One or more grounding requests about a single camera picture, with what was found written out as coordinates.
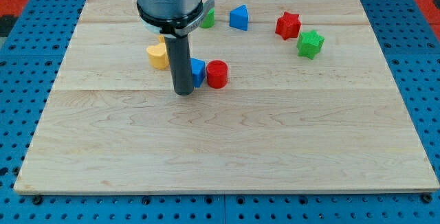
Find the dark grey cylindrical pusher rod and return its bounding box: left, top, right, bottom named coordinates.
left=164, top=35, right=194, bottom=96

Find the black and grey tool clamp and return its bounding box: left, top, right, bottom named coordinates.
left=136, top=0, right=215, bottom=38

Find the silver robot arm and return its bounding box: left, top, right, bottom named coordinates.
left=136, top=0, right=215, bottom=96

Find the green circle block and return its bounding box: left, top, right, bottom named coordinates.
left=200, top=8, right=215, bottom=29

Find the blue triangle block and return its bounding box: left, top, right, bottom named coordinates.
left=229, top=5, right=249, bottom=31

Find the yellow heart block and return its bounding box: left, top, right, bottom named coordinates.
left=146, top=43, right=169, bottom=69

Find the blue cube block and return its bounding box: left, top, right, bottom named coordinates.
left=191, top=58, right=206, bottom=88

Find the red cylinder block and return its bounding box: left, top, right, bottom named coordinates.
left=206, top=60, right=228, bottom=89

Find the red star block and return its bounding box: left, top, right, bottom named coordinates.
left=275, top=12, right=302, bottom=40

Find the green star block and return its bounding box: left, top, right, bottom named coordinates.
left=296, top=30, right=325, bottom=60

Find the light wooden board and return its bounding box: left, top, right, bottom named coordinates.
left=14, top=0, right=439, bottom=195

